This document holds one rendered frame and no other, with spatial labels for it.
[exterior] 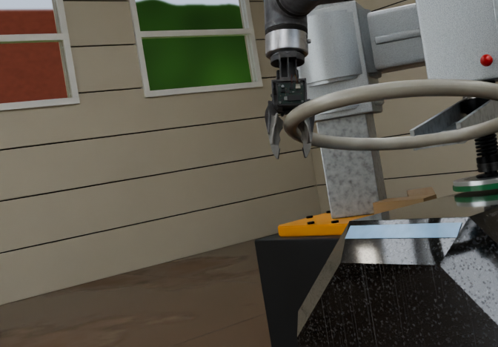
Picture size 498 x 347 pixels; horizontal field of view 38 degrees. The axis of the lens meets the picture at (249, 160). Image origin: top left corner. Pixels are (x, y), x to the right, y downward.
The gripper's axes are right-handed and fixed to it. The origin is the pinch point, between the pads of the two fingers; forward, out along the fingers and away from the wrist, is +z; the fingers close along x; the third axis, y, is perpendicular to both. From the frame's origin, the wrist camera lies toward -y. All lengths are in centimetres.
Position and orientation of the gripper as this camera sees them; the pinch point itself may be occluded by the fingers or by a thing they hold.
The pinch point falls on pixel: (291, 153)
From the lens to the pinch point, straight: 149.7
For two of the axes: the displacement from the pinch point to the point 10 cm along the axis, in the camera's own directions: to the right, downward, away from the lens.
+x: 10.0, -0.4, -0.4
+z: 0.3, 9.8, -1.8
